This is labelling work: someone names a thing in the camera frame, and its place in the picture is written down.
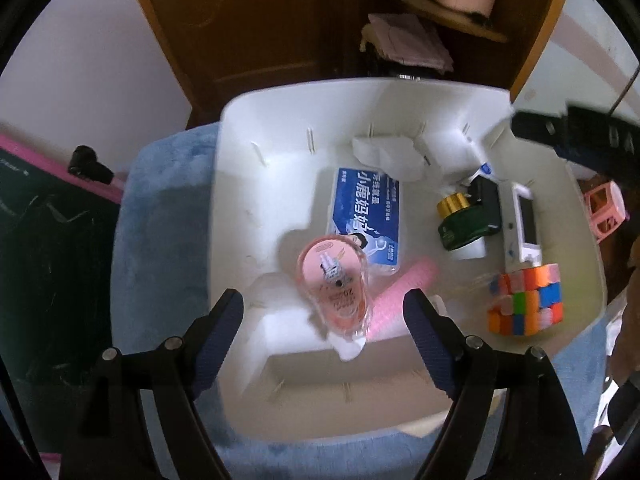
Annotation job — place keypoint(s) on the green chalkboard with pink frame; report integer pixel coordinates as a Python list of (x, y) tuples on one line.
[(45, 260)]

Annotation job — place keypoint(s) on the pink hair roller clip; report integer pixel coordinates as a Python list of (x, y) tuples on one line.
[(400, 285)]

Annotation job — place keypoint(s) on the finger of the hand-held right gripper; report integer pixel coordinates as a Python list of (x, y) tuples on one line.
[(575, 135)]

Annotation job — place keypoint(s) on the white crumpled tissue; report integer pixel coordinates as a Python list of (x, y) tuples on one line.
[(390, 155)]

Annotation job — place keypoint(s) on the white handheld game console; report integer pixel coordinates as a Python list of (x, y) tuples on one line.
[(527, 220)]

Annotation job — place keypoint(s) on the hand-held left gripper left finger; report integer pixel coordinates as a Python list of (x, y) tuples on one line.
[(220, 340)]

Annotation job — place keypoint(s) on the blue dental floss box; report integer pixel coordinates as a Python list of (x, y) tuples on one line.
[(365, 200)]

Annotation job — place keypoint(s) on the small black object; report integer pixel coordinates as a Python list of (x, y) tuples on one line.
[(87, 162)]

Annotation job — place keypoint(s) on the pink correction tape dispenser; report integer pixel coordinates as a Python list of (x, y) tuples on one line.
[(330, 270)]

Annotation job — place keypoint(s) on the blue fluffy mat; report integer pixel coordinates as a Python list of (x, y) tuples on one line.
[(165, 240)]

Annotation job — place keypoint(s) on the pink folded cloth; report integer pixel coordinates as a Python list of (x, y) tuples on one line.
[(410, 40)]

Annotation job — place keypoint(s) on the green jar with gold lid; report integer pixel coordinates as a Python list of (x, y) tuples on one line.
[(470, 225)]

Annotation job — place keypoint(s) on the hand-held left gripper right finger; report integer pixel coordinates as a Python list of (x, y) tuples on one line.
[(430, 340)]

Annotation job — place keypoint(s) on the pink lattice stool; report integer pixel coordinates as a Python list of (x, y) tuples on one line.
[(602, 205)]

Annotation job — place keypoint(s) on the white plastic storage box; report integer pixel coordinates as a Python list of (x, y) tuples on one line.
[(250, 200)]

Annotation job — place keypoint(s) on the colourful puzzle cube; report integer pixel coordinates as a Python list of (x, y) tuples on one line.
[(525, 300)]

